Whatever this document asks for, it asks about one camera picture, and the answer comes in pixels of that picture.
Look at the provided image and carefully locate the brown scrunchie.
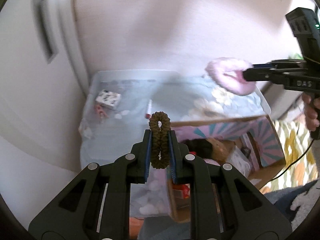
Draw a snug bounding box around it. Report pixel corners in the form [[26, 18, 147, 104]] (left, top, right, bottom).
[[149, 112, 171, 169]]

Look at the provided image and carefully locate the pink fluffy headband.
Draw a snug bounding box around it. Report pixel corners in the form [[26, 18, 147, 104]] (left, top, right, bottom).
[[205, 57, 256, 96]]

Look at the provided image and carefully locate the brown plush toy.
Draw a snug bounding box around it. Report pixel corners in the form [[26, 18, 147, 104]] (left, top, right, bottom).
[[207, 138, 229, 164]]

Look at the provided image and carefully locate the right forearm fluffy sleeve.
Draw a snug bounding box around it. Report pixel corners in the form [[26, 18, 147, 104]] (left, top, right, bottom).
[[264, 175, 319, 231]]

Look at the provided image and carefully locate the right hand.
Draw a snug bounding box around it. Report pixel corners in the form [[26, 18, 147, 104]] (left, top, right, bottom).
[[302, 93, 319, 132]]

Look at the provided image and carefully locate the red small box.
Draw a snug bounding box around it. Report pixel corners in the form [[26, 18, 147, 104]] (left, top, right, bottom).
[[172, 184, 190, 194]]

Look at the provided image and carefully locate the red cap lip balm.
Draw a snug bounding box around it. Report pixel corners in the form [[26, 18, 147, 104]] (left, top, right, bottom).
[[145, 99, 152, 119]]

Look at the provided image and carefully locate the yellow green patterned blanket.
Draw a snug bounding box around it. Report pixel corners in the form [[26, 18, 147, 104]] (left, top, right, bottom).
[[260, 120, 318, 193]]

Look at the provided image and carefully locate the pink hair clip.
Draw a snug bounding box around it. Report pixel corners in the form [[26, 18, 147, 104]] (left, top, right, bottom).
[[94, 104, 108, 119]]

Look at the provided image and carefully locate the white tissue pack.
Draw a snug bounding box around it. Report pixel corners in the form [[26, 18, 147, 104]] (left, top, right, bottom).
[[95, 90, 121, 109]]

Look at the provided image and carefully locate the cardboard box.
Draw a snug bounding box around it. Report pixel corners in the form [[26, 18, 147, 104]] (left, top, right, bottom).
[[166, 114, 287, 223]]

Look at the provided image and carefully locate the white cabinet door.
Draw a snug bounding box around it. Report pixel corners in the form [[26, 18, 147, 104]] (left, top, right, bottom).
[[1, 0, 85, 172]]

